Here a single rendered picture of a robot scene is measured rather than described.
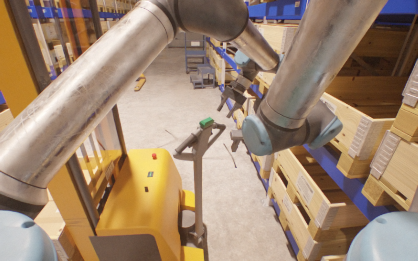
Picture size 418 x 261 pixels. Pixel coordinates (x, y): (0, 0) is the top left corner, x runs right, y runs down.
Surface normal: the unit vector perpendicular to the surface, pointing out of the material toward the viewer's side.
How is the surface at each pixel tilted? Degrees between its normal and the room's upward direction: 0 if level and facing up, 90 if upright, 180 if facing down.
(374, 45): 90
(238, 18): 97
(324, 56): 106
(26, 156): 65
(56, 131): 71
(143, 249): 90
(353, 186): 90
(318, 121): 57
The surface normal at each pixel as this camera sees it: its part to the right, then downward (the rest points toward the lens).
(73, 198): 0.09, 0.47
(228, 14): 0.38, 0.51
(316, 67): -0.30, 0.68
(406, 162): -1.00, 0.03
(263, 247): 0.01, -0.88
